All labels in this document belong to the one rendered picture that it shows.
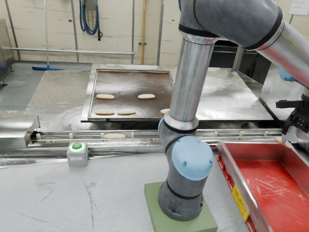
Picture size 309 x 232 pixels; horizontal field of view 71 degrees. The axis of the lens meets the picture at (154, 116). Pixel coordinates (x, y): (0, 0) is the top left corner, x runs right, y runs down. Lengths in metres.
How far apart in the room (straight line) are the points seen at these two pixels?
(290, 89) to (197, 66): 0.81
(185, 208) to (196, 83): 0.37
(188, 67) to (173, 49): 3.89
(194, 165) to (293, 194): 0.53
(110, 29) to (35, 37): 1.41
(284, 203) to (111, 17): 4.17
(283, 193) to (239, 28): 0.72
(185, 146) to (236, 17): 0.35
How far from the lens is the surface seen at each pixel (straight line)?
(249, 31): 0.47
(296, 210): 0.99
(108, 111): 1.14
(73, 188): 0.88
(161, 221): 0.74
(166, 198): 0.72
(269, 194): 0.98
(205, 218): 0.78
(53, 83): 1.76
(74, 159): 0.93
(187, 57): 0.59
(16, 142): 1.04
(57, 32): 4.79
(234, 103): 1.39
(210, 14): 0.47
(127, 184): 0.87
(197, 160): 0.60
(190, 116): 0.67
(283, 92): 1.37
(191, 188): 0.65
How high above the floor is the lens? 1.46
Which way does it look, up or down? 30 degrees down
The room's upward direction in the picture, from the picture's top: 5 degrees clockwise
